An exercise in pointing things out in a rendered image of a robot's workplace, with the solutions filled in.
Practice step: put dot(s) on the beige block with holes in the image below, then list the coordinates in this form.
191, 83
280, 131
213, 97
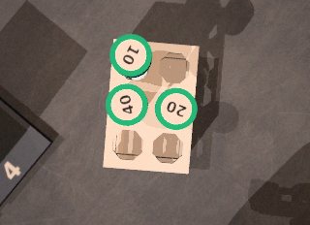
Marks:
10, 133

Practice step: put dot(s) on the peach tube rack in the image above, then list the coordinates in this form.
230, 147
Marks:
136, 147

